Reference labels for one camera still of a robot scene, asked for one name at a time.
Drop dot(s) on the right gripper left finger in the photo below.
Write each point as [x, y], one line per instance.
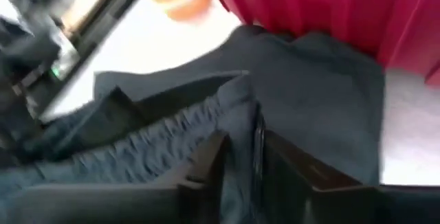
[120, 203]

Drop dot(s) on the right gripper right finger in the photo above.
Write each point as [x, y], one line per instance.
[326, 203]

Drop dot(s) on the dark navy sweatpants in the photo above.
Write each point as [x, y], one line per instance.
[309, 97]

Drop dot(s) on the red plastic laundry bin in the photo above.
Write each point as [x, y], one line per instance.
[343, 7]

